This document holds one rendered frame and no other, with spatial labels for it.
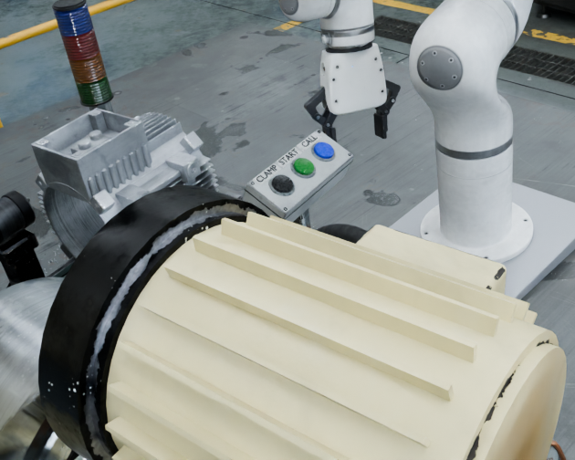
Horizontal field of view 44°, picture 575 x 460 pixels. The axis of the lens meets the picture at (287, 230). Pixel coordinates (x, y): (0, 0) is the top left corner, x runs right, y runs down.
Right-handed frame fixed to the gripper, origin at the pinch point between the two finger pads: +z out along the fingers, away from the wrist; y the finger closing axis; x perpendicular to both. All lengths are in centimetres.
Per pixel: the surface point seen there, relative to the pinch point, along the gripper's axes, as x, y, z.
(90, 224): 2.7, -45.3, 5.0
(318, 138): -11.4, -11.2, -5.3
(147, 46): 355, 20, 37
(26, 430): -55, -55, -2
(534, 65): 199, 191, 56
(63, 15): 29, -41, -24
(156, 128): -0.5, -32.6, -8.9
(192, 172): -7.2, -29.7, -3.2
